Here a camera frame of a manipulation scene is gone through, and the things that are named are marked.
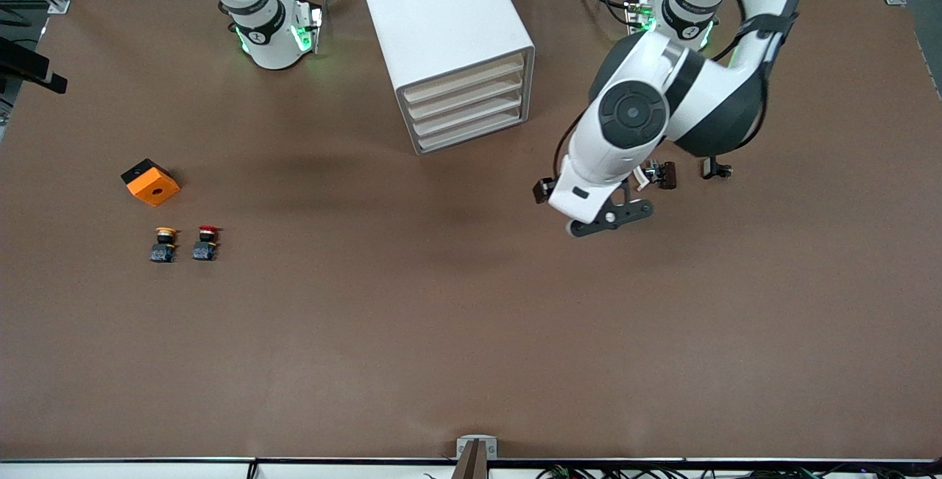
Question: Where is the black left camera bracket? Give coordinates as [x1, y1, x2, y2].
[567, 183, 655, 238]

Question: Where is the yellow mushroom push button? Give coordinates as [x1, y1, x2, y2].
[149, 226, 181, 264]

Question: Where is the orange and black box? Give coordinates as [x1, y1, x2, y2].
[121, 158, 181, 207]

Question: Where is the white table edge rail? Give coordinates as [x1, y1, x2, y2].
[0, 457, 942, 479]

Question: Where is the small black connector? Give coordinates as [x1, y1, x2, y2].
[642, 160, 678, 191]

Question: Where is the red mushroom push button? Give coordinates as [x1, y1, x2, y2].
[191, 225, 222, 262]

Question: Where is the dark camera pole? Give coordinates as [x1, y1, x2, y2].
[456, 441, 489, 479]

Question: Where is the brown table cover sheet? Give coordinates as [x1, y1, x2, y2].
[0, 0, 942, 461]

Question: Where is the grey metal mount bracket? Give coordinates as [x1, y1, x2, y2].
[456, 435, 498, 461]

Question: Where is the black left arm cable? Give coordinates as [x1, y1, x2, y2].
[553, 113, 593, 182]

